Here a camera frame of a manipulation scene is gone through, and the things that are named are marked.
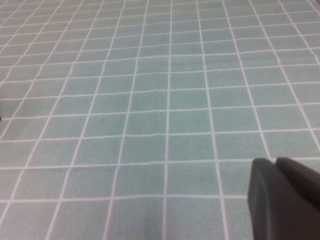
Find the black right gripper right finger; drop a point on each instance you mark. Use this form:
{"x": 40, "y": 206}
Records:
{"x": 302, "y": 180}

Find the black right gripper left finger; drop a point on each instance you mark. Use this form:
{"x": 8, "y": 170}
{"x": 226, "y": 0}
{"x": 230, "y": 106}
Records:
{"x": 275, "y": 205}

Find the green white checked tablecloth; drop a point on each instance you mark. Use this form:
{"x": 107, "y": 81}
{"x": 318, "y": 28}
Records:
{"x": 162, "y": 100}

